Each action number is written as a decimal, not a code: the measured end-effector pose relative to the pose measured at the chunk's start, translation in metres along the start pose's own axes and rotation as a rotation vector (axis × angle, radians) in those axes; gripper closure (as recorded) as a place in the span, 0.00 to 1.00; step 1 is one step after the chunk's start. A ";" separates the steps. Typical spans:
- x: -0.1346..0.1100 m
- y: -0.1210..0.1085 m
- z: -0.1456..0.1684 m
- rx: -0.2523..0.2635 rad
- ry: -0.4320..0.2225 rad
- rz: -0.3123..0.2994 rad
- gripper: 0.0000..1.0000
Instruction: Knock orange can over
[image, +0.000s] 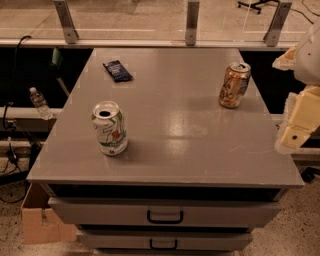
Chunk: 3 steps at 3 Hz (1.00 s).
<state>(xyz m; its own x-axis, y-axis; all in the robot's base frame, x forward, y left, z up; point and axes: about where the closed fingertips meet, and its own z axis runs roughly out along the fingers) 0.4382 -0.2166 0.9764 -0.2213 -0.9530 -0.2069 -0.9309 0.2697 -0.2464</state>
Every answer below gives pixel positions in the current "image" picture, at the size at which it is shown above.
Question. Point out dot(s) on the white green soda can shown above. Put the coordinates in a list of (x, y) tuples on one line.
[(109, 124)]

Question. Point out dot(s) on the upper grey drawer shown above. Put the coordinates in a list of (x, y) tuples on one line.
[(161, 212)]

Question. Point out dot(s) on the lower grey drawer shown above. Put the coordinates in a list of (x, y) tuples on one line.
[(161, 240)]

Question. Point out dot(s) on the grey drawer cabinet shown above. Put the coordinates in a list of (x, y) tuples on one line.
[(182, 145)]

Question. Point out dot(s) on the brown cardboard box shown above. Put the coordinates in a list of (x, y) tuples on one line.
[(40, 224)]

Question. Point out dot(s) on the dark blue snack packet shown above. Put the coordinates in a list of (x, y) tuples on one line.
[(117, 71)]

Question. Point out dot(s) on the left metal bracket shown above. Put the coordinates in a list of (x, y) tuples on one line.
[(65, 18)]

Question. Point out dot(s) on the black chair base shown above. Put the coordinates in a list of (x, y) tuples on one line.
[(256, 5)]

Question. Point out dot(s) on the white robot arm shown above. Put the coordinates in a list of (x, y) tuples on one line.
[(307, 58)]

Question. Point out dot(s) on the right metal bracket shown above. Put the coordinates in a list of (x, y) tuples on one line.
[(272, 36)]

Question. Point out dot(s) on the metal bracket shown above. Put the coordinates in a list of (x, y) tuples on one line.
[(65, 18), (193, 7), (272, 36)]

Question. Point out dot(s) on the middle metal bracket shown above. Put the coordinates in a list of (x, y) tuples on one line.
[(193, 7)]

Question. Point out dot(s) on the grey drawer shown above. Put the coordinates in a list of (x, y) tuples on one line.
[(161, 240), (161, 212)]

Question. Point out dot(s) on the orange soda can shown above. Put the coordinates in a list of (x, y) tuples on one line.
[(235, 84)]

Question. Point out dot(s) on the clear plastic water bottle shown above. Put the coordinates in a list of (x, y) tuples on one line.
[(40, 103)]

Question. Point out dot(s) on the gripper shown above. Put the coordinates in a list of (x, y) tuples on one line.
[(309, 65)]

